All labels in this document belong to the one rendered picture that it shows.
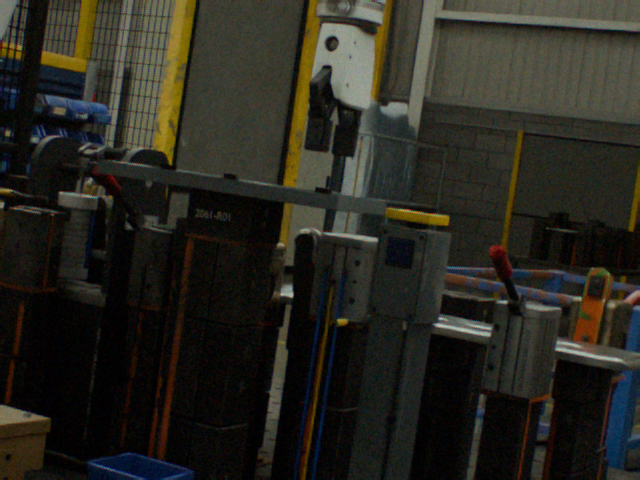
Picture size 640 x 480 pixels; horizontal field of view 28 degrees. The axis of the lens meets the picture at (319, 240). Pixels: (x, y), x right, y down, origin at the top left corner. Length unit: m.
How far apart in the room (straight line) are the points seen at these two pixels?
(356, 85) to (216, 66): 3.65
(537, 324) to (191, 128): 3.63
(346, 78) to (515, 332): 0.39
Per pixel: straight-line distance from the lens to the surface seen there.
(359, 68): 1.61
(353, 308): 1.74
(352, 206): 1.57
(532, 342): 1.64
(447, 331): 1.81
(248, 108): 5.45
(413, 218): 1.53
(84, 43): 6.69
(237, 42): 5.35
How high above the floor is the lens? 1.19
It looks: 3 degrees down
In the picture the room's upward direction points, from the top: 8 degrees clockwise
